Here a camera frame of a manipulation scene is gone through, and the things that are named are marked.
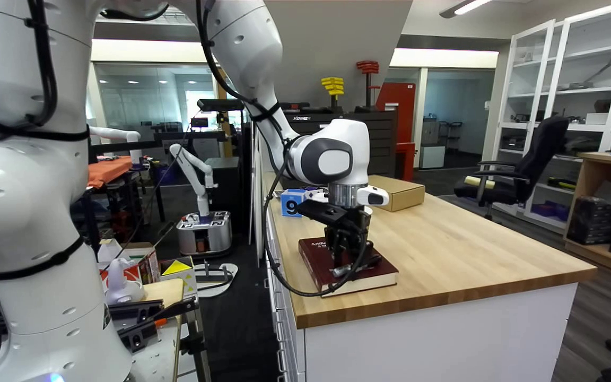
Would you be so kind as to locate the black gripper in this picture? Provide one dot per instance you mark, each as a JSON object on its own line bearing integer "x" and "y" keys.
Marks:
{"x": 343, "y": 229}

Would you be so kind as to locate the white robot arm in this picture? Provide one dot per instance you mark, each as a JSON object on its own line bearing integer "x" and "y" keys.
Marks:
{"x": 53, "y": 317}

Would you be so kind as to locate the cardboard box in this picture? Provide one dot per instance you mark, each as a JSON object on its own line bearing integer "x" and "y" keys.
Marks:
{"x": 401, "y": 193}

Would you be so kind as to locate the wooden top white cabinet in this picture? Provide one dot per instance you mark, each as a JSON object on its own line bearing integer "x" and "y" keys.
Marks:
{"x": 474, "y": 301}

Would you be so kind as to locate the small white background robot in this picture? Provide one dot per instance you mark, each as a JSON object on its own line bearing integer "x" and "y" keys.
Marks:
{"x": 201, "y": 232}

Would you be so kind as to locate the red machine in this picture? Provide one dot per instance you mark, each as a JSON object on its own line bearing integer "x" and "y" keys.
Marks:
{"x": 400, "y": 99}

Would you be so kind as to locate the black office chair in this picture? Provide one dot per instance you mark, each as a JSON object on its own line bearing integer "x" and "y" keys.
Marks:
{"x": 512, "y": 183}

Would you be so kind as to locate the spray bottle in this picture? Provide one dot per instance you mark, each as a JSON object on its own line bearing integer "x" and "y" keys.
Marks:
{"x": 119, "y": 276}

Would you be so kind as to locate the wooden shelf unit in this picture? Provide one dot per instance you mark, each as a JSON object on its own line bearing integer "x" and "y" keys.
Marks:
{"x": 588, "y": 229}

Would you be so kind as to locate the white glass door cabinet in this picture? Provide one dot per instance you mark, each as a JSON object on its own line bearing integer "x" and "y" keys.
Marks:
{"x": 558, "y": 69}

